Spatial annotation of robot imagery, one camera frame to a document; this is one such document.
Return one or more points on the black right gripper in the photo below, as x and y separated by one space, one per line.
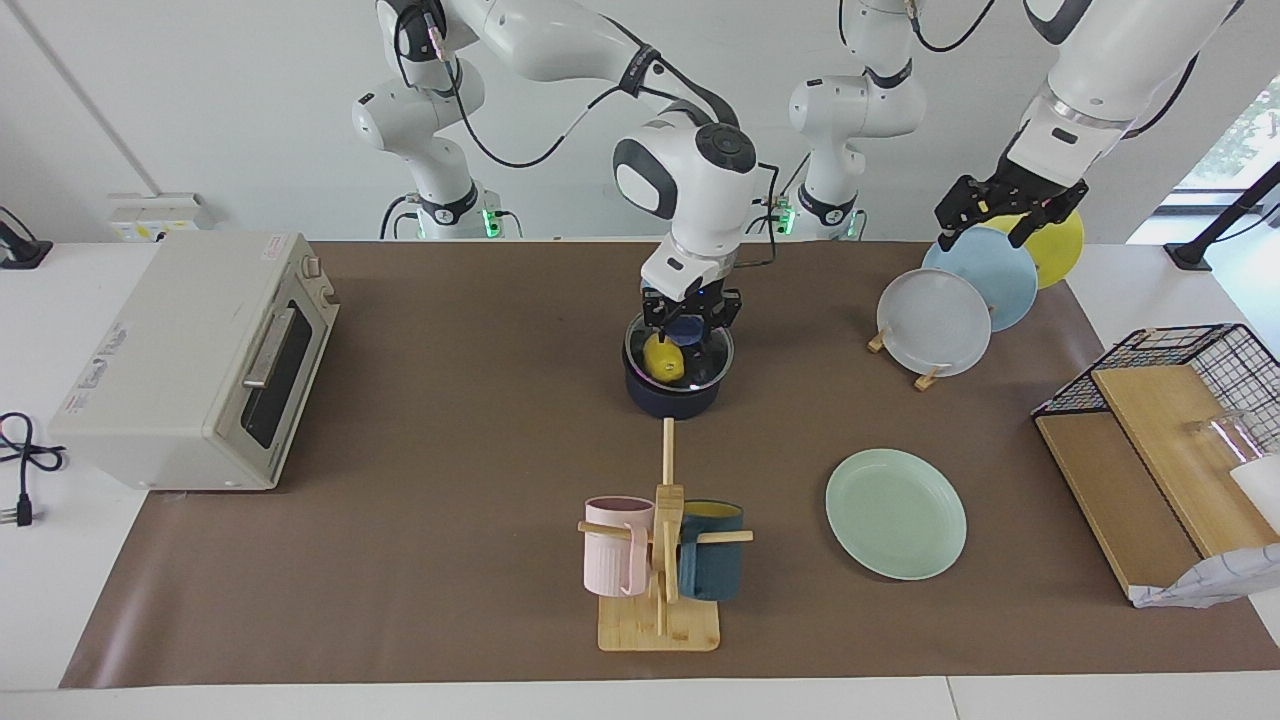
692 298

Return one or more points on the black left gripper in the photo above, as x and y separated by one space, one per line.
1030 185

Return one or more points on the yellow lemon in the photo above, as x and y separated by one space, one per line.
662 358

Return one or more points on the glass lid with purple knob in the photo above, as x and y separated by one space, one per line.
712 365

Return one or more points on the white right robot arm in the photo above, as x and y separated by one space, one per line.
680 180

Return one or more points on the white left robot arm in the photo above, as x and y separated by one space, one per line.
1100 70

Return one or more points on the light blue plate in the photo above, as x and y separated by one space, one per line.
1000 280

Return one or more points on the yellow plate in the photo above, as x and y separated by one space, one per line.
1060 255

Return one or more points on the grey plate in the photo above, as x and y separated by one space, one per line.
935 322

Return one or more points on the wooden plate rack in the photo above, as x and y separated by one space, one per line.
925 380

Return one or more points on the light green plate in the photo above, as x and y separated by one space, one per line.
895 515

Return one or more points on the black stand base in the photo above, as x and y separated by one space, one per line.
25 252
1195 252

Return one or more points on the dark teal mug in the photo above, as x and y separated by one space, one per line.
712 570

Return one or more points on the pink mug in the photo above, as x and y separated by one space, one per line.
610 560

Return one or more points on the brown table mat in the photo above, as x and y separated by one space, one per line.
450 450

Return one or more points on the wooden shelf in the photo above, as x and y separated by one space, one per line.
1110 480

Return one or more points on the wooden mug tree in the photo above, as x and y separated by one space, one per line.
660 630

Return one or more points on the clear plastic cup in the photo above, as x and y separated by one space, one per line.
1255 485

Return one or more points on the beige toaster oven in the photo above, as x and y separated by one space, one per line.
170 380

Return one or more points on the white power strip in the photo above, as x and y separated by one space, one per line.
150 215

